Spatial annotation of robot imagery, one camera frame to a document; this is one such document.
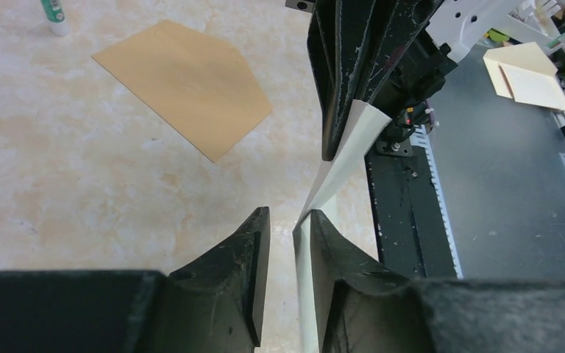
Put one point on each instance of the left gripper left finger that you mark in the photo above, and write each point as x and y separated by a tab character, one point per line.
213	304

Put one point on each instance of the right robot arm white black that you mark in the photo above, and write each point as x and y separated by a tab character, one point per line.
459	24

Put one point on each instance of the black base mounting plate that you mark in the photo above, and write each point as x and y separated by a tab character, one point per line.
410	231

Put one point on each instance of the cream envelopes on bench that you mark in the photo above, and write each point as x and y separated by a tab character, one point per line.
525	74

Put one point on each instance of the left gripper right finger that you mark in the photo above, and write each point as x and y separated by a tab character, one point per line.
362	306

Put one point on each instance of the brown kraft envelope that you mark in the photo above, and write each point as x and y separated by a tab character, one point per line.
199	84

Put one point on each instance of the cream paper letter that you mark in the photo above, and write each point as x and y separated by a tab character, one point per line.
364	124

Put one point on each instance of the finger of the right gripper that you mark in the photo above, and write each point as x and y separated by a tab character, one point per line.
353	48
396	28

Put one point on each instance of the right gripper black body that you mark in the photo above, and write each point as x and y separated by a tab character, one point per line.
419	75

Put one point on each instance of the green white glue stick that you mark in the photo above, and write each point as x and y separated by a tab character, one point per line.
55	15

